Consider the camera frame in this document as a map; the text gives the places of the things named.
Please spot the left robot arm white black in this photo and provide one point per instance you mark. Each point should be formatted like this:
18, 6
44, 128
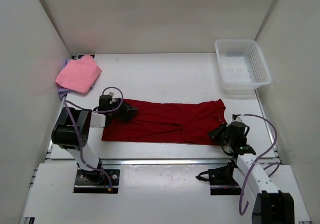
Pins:
71, 132

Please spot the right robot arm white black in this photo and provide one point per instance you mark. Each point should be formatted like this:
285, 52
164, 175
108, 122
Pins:
243, 175

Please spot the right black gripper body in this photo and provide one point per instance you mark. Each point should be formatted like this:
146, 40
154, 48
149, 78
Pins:
229, 140

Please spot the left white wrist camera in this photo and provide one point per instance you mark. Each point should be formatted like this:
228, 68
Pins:
110, 93

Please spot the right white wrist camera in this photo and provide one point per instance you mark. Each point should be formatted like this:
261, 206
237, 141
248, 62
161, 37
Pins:
237, 117

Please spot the pink t shirt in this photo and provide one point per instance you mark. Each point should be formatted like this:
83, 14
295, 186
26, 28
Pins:
77, 75

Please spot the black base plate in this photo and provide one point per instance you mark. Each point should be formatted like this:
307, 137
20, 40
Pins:
91, 182
222, 182

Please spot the white plastic basket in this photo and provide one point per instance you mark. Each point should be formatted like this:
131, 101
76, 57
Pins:
242, 65

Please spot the red t shirt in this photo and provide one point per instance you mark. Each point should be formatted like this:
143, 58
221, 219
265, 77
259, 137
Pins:
181, 123

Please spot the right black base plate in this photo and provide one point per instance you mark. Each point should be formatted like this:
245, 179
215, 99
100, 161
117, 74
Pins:
222, 182

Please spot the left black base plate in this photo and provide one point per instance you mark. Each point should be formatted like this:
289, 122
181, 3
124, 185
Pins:
91, 182

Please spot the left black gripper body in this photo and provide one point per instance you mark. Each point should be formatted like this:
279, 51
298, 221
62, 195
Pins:
115, 113

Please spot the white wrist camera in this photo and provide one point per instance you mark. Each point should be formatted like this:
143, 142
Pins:
110, 93
237, 117

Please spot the aluminium rail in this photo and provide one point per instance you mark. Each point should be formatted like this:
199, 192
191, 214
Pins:
182, 161

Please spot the purple t shirt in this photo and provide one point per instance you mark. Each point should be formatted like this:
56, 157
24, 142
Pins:
62, 90

